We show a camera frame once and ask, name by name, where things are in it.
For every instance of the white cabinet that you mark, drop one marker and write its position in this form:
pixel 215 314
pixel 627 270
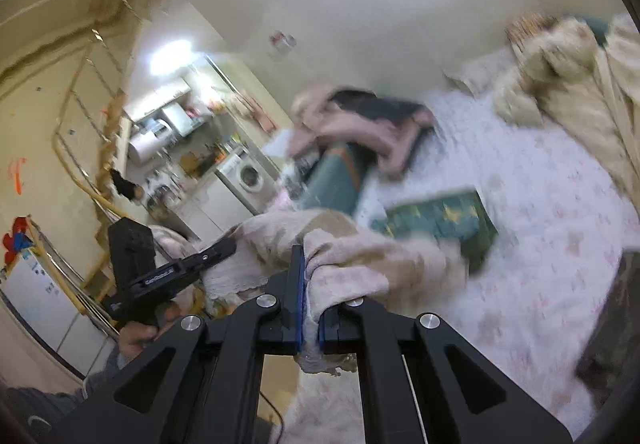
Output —
pixel 37 304

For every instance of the teal orange folded cloth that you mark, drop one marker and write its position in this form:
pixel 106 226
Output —
pixel 334 176

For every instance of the floral pillow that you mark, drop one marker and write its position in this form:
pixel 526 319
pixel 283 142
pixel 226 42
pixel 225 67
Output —
pixel 472 72

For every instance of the beige pink towel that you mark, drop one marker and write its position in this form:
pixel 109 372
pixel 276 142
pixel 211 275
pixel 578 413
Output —
pixel 350 249

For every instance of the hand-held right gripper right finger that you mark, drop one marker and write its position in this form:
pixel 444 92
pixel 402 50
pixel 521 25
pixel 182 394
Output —
pixel 323 330

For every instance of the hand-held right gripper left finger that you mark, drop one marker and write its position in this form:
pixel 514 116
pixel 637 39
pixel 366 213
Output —
pixel 298 304

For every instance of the dark cloth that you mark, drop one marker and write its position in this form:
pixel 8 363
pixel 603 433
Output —
pixel 612 324

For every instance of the beige fluffy blanket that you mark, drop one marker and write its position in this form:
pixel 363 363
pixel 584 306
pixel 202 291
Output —
pixel 570 73

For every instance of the person's left hand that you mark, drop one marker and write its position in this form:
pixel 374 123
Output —
pixel 136 339

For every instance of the green patterned box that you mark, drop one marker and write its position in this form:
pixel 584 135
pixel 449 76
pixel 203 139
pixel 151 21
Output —
pixel 442 224

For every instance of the red toy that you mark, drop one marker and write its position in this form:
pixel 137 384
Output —
pixel 15 236

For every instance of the white water heater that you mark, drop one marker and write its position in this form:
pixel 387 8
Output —
pixel 146 147

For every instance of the white washing machine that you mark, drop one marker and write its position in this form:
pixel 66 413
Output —
pixel 248 176

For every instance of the white floral bed sheet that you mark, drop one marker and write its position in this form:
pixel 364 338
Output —
pixel 530 234

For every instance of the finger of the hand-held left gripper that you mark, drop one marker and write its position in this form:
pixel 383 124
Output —
pixel 212 255

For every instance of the person's left forearm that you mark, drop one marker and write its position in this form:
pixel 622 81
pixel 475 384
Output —
pixel 45 406

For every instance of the black garment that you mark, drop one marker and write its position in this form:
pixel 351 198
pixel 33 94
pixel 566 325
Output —
pixel 382 107

